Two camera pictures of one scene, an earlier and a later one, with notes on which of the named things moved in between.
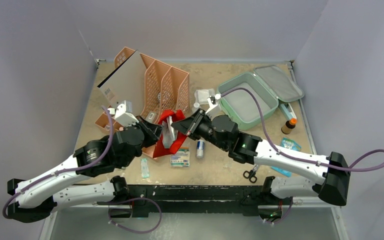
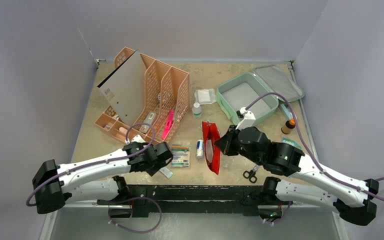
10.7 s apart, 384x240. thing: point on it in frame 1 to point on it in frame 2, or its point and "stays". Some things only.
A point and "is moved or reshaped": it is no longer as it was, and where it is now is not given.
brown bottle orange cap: [289, 125] stays
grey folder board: [126, 83] stays
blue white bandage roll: [200, 147] stays
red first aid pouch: [174, 146] to [211, 132]
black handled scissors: [251, 174] stays
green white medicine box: [181, 158] stays
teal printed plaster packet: [144, 168] is moved or reshaped
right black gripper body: [194, 123] to [229, 141]
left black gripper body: [125, 162] to [154, 167]
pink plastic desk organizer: [167, 89] stays
